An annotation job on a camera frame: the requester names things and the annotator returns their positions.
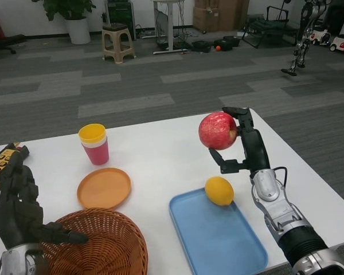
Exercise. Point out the taped brown cardboard box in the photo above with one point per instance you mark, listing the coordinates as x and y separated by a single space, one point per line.
205 20

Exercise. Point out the pink plastic cup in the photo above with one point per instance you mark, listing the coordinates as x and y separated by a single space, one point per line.
96 154

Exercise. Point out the white plastic cup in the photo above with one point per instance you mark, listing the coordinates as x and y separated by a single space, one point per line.
102 142

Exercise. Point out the blue plastic tray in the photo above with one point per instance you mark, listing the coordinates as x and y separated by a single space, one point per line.
218 237

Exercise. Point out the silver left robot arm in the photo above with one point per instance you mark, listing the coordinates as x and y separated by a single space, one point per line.
14 260

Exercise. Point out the white toy car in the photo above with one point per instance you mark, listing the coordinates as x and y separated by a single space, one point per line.
342 46
319 37

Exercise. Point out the yellow lemon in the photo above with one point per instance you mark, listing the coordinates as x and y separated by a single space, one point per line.
218 190

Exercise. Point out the yellow plastic cup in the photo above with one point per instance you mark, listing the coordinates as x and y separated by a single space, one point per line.
91 132

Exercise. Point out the black folding chair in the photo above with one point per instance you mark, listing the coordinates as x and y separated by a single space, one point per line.
263 25

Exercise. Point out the red apple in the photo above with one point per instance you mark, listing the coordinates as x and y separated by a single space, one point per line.
215 131

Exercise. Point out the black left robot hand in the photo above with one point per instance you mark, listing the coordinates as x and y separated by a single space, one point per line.
17 220

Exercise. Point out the black equipment bag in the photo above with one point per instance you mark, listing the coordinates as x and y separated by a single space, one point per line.
228 43
201 46

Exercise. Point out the white power strip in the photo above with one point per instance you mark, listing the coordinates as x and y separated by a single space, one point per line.
146 35

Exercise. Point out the yellow black remote controller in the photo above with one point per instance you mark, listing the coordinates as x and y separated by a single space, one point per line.
0 161

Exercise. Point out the silver humanoid robot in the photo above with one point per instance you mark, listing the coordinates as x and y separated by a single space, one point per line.
302 48

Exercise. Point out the orange plastic plate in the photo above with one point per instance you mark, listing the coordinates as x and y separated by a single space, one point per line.
103 187

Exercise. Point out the large brown cardboard box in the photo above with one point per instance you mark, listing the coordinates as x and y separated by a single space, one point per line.
233 14

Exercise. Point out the black computer tower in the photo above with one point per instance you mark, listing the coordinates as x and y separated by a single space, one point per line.
121 11

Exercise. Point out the beige plastic stool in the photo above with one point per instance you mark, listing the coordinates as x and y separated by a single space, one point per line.
114 27

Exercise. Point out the small orange ball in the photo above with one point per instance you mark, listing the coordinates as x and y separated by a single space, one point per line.
218 48

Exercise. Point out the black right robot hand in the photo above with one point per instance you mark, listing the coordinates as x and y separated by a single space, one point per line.
256 151

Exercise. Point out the white standing desk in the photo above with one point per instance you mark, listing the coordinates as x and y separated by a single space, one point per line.
169 25

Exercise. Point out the potted plant white pot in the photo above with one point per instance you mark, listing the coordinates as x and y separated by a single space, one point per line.
78 31

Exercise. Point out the brown wicker basket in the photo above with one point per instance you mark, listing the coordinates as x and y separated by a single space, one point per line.
109 246

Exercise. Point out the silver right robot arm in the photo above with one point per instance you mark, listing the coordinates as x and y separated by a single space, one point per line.
269 189

